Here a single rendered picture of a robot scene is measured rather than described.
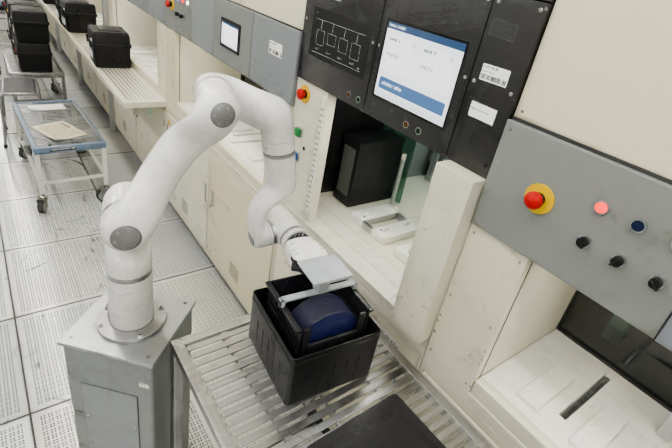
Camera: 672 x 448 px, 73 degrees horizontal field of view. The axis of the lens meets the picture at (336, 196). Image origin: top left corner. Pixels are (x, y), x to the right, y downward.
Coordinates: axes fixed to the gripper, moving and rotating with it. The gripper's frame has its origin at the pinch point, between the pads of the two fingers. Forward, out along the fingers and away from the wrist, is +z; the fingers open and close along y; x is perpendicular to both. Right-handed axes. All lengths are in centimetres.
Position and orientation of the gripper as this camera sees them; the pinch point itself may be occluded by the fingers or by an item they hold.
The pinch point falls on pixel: (322, 275)
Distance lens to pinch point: 123.1
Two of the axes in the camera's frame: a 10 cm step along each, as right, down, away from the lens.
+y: -8.5, 1.1, -5.2
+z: 5.0, 4.8, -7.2
